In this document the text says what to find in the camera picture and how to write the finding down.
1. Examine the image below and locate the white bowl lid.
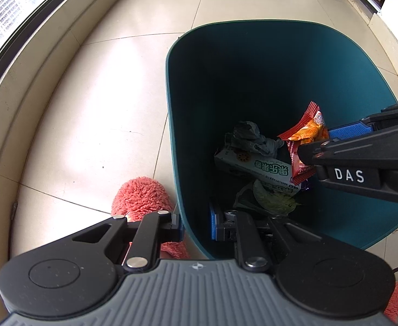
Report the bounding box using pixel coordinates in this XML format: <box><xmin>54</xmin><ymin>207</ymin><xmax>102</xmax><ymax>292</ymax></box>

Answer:
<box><xmin>253</xmin><ymin>180</ymin><xmax>299</xmax><ymax>216</ymax></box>

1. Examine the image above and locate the white green snack box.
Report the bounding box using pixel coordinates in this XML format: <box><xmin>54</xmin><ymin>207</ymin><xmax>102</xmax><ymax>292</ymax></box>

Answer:
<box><xmin>214</xmin><ymin>148</ymin><xmax>292</xmax><ymax>186</ymax></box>

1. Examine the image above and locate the red orange snack packet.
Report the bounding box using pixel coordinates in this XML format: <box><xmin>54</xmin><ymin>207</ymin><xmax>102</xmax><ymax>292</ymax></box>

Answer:
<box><xmin>277</xmin><ymin>101</ymin><xmax>331</xmax><ymax>187</ymax></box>

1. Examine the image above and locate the grey plastic bag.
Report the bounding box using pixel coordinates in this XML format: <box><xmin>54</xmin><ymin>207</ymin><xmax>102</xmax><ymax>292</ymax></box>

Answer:
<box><xmin>225</xmin><ymin>121</ymin><xmax>285</xmax><ymax>158</ymax></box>

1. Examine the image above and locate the dark teal trash bin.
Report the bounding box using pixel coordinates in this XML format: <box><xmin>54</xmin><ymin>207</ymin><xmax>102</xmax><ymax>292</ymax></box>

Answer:
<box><xmin>166</xmin><ymin>20</ymin><xmax>396</xmax><ymax>258</ymax></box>

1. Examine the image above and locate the red fluffy slipper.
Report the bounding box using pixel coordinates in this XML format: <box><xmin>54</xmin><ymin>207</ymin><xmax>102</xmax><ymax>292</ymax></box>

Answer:
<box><xmin>384</xmin><ymin>282</ymin><xmax>398</xmax><ymax>323</ymax></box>
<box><xmin>110</xmin><ymin>176</ymin><xmax>190</xmax><ymax>259</ymax></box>

